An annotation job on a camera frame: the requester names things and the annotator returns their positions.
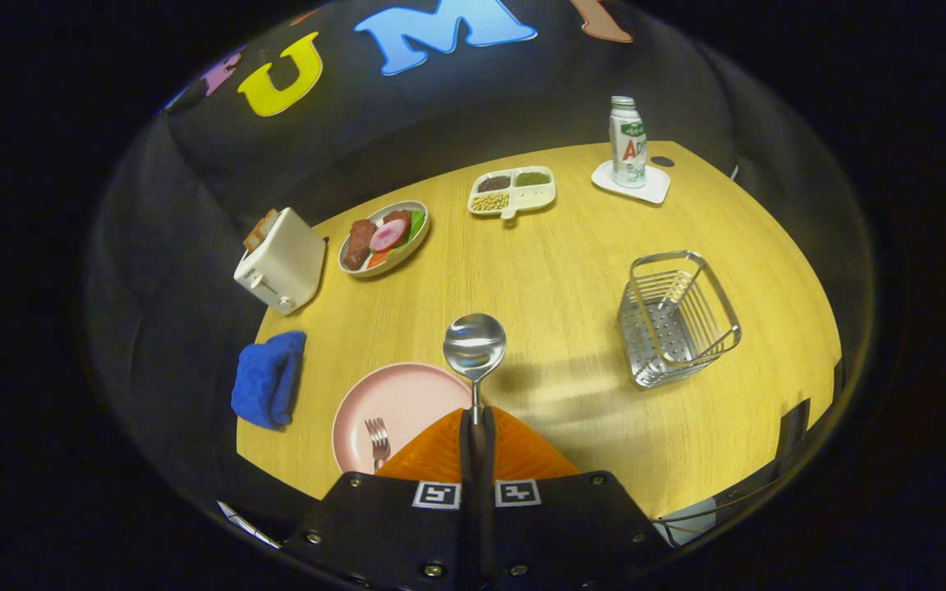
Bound white toaster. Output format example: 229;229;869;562
233;207;328;317

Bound pink ham slice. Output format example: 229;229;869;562
369;218;411;253

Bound pink plate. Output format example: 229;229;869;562
332;362;474;475

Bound white drink bottle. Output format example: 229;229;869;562
609;95;648;189

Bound white flat board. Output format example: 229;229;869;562
218;502;281;549

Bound grey food plate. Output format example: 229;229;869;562
338;200;430;278

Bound white divided bean dish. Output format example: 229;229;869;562
467;165;557;221

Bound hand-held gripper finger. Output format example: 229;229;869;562
477;406;675;591
280;408;478;591

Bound metal wire cutlery basket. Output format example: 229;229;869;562
617;250;743;390

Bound spoon with wooden handle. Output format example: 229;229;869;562
443;313;507;426

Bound fork with wooden handle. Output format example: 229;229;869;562
365;417;392;473

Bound toast slices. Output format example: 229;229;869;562
242;208;280;252

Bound white coaster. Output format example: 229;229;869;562
591;159;672;205

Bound blue towel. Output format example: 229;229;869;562
230;330;307;431

